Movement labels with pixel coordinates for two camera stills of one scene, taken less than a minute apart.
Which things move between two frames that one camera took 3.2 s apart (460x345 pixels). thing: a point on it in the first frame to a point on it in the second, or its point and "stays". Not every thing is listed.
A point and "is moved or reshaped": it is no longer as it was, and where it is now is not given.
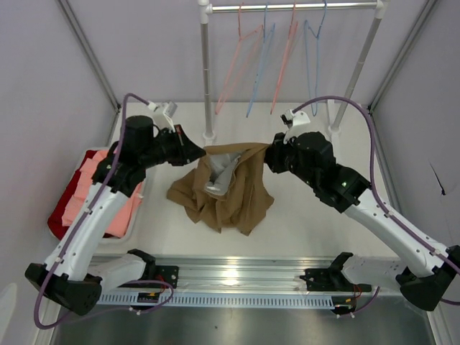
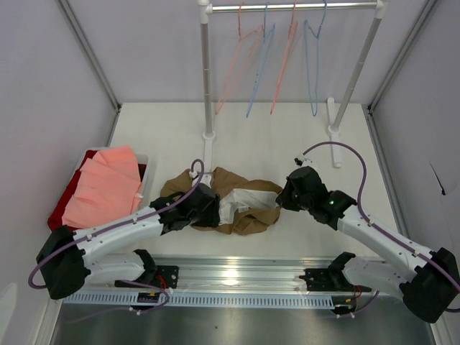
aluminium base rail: x=238 y=274 stays
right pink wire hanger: x=292 y=34 stays
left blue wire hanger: x=267 y=39 stays
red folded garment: x=55 y=223 stays
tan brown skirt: x=230 y=187 is moved or reshaped
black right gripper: x=279 y=157 to x=288 y=192
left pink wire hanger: x=219 y=108 stays
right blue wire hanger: x=307 y=24 stays
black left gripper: x=186 y=150 to x=212 y=218
